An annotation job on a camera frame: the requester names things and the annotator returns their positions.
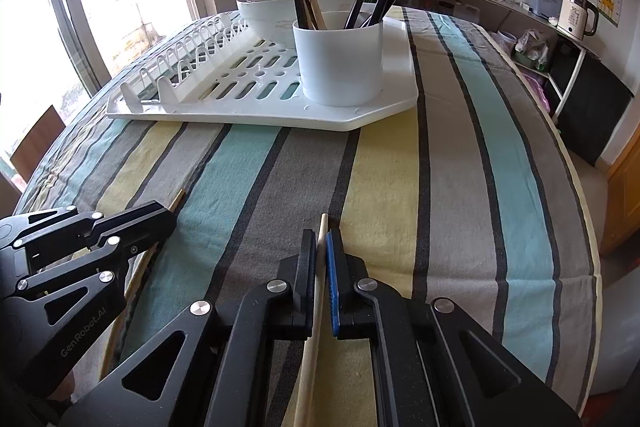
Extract window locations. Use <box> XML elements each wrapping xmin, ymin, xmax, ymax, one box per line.
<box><xmin>0</xmin><ymin>0</ymin><xmax>201</xmax><ymax>188</ymax></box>

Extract striped tablecloth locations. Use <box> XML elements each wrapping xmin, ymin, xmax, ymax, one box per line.
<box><xmin>12</xmin><ymin>4</ymin><xmax>601</xmax><ymax>427</ymax></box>

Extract tan wooden chopstick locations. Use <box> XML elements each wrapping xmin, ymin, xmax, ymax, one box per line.
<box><xmin>102</xmin><ymin>189</ymin><xmax>187</xmax><ymax>388</ymax></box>

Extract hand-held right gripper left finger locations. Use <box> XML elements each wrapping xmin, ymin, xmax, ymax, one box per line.
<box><xmin>60</xmin><ymin>229</ymin><xmax>318</xmax><ymax>427</ymax></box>

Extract white bowl with gold pattern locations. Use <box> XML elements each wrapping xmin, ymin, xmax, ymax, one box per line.
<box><xmin>236</xmin><ymin>0</ymin><xmax>311</xmax><ymax>48</ymax></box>

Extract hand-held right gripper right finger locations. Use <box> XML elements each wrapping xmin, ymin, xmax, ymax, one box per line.
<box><xmin>324</xmin><ymin>228</ymin><xmax>583</xmax><ymax>427</ymax></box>

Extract black cloth cover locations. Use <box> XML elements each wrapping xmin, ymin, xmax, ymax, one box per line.
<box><xmin>550</xmin><ymin>42</ymin><xmax>636</xmax><ymax>168</ymax></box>

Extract white round utensil cup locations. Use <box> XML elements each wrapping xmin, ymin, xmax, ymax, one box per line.
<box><xmin>292</xmin><ymin>11</ymin><xmax>385</xmax><ymax>106</ymax></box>

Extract wooden door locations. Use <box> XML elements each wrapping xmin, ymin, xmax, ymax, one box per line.
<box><xmin>600</xmin><ymin>142</ymin><xmax>640</xmax><ymax>258</ymax></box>

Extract white electric kettle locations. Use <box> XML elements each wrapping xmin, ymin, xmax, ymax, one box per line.
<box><xmin>557</xmin><ymin>0</ymin><xmax>600</xmax><ymax>40</ymax></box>

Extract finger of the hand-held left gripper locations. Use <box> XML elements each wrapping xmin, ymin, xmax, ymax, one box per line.
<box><xmin>0</xmin><ymin>201</ymin><xmax>177</xmax><ymax>275</ymax></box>
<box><xmin>15</xmin><ymin>234</ymin><xmax>138</xmax><ymax>390</ymax></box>

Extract white metal shelf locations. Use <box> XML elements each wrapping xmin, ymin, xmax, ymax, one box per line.
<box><xmin>390</xmin><ymin>0</ymin><xmax>601</xmax><ymax>120</ymax></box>

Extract plastic bags on shelf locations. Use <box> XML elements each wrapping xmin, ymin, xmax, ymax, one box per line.
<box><xmin>515</xmin><ymin>29</ymin><xmax>556</xmax><ymax>73</ymax></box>

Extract white plastic dish rack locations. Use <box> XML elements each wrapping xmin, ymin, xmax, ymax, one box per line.
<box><xmin>106</xmin><ymin>9</ymin><xmax>420</xmax><ymax>132</ymax></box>

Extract wooden chair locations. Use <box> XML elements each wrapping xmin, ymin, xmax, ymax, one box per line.
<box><xmin>10</xmin><ymin>104</ymin><xmax>66</xmax><ymax>184</ymax></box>

